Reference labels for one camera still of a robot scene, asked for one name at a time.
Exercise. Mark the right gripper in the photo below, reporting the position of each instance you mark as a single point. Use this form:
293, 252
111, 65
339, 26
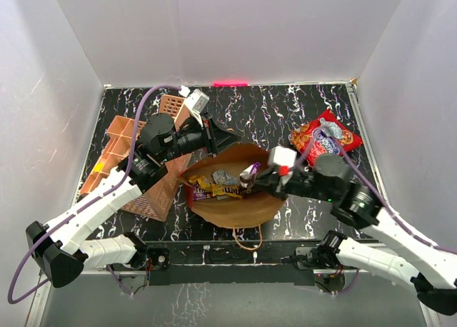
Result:
272, 183

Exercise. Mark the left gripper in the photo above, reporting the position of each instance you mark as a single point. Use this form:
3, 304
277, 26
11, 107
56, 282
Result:
230, 137

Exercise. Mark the purple brown chocolate bar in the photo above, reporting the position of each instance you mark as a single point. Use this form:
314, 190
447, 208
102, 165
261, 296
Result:
250, 171

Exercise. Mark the yellow M&M's packet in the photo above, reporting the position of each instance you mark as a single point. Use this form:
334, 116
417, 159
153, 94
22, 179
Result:
230, 191
200, 182

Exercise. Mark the red paper bag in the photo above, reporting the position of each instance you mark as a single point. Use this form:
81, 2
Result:
251, 211

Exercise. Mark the red candy bag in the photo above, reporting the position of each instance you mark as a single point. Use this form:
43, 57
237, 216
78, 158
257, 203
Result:
311, 140

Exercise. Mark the silver grey candy wrapper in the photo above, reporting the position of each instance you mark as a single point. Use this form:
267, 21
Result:
331, 128

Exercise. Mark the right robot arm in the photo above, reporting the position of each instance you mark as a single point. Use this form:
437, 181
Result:
414, 260

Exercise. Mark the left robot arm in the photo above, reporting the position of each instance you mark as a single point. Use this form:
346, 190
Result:
61, 246

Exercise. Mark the grey foil wrappers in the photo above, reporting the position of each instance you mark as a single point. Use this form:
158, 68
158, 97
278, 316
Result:
222, 178

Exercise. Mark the purple M&M's packet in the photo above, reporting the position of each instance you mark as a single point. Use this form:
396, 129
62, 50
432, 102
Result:
199, 194

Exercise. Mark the pink tape strip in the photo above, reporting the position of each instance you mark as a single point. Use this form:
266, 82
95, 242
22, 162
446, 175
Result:
230, 83

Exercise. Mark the black front base bar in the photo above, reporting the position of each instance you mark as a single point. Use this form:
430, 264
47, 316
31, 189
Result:
179, 262

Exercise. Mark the yellow object in organizer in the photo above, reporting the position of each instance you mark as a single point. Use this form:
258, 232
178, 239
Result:
99, 167

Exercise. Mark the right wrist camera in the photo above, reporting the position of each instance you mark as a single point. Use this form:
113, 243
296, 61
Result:
284, 158

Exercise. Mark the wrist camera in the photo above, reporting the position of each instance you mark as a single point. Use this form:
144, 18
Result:
195, 101
284, 158

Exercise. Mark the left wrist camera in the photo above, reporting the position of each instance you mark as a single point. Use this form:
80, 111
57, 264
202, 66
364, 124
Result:
195, 101

